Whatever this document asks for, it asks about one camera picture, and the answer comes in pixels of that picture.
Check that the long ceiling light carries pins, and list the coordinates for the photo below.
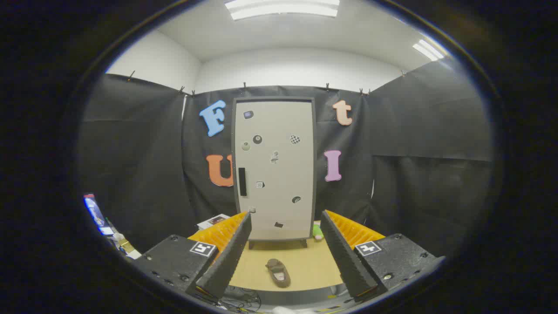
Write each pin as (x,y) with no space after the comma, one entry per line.
(283,8)

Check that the grey shoe cabinet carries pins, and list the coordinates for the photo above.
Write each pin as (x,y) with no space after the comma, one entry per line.
(314,174)

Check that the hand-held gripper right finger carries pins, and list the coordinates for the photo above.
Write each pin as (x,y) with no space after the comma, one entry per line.
(344,257)

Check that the black backdrop cloth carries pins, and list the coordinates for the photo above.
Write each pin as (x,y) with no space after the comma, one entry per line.
(130,152)

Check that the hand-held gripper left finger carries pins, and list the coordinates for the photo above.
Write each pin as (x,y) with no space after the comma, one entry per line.
(231,257)

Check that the blue white object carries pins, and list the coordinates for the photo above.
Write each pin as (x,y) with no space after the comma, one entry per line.
(95,211)

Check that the white rounded object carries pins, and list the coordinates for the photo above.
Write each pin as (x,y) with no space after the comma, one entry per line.
(290,311)

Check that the small ceiling light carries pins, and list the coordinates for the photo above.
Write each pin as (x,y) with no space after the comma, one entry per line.
(428,50)

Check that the yellow white object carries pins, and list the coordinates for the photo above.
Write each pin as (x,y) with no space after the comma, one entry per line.
(125,247)

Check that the brown fuzzy shoe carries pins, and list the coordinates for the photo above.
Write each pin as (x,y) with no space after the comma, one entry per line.
(279,274)

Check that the green pink plush toy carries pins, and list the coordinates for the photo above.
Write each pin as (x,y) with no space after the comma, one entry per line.
(317,231)

